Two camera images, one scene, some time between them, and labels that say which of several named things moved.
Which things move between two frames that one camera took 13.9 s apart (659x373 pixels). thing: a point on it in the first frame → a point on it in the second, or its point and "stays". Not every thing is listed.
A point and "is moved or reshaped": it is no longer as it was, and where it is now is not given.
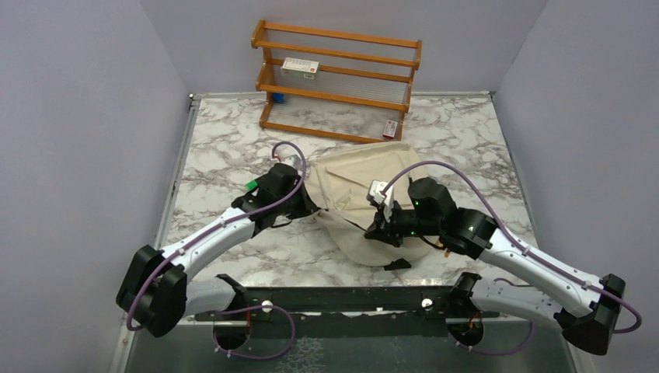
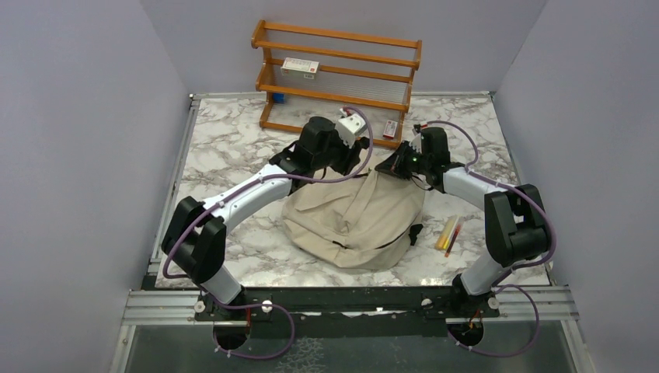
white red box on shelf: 300,67 stays
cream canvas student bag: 339,186 is moved or reshaped
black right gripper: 384,229 → 394,164
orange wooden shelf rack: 332,82 stays
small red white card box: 390,129 stays
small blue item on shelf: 279,98 stays
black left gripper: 295,182 → 350,156
